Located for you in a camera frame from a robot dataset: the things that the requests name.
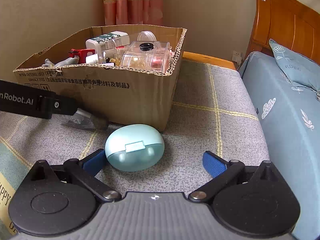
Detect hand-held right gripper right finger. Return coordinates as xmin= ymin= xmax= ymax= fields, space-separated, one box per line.
xmin=188 ymin=151 xmax=279 ymax=203

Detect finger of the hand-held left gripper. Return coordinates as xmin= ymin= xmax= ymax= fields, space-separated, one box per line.
xmin=37 ymin=95 xmax=78 ymax=119

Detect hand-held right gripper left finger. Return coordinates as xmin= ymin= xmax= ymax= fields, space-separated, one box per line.
xmin=29 ymin=148 xmax=122 ymax=203

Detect small clear plastic bottle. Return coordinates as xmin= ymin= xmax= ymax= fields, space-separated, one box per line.
xmin=59 ymin=107 xmax=109 ymax=131

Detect mint green oval case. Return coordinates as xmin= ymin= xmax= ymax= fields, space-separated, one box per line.
xmin=105 ymin=124 xmax=165 ymax=172

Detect brown cardboard box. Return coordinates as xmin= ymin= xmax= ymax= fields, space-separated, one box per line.
xmin=12 ymin=25 xmax=188 ymax=132

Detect medical alcohol plastic bottle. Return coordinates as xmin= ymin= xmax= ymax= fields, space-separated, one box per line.
xmin=85 ymin=31 xmax=130 ymax=55

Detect grey plaid blanket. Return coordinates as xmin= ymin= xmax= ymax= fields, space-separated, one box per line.
xmin=0 ymin=60 xmax=272 ymax=235

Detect grey cat figurine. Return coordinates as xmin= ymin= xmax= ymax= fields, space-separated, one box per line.
xmin=41 ymin=56 xmax=80 ymax=68

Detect red toy car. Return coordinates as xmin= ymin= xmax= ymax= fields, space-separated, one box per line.
xmin=69 ymin=49 xmax=96 ymax=60

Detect clear jar of gold pins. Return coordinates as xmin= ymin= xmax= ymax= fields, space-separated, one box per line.
xmin=101 ymin=46 xmax=130 ymax=67

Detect blue patterned bed sheet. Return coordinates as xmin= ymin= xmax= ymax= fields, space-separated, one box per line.
xmin=237 ymin=51 xmax=320 ymax=239

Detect clear round box red label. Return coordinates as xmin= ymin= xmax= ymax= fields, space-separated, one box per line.
xmin=121 ymin=41 xmax=172 ymax=72

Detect wooden bench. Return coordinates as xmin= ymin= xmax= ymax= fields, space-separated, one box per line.
xmin=182 ymin=51 xmax=237 ymax=70

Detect clear round dish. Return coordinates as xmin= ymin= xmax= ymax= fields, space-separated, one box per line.
xmin=137 ymin=31 xmax=157 ymax=42

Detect pink patterned curtain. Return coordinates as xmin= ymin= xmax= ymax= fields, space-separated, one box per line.
xmin=104 ymin=0 xmax=165 ymax=26

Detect blue patterned pillow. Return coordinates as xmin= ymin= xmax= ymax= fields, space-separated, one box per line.
xmin=269 ymin=39 xmax=320 ymax=98

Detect wooden bed headboard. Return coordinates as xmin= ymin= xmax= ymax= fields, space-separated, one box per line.
xmin=246 ymin=0 xmax=320 ymax=65

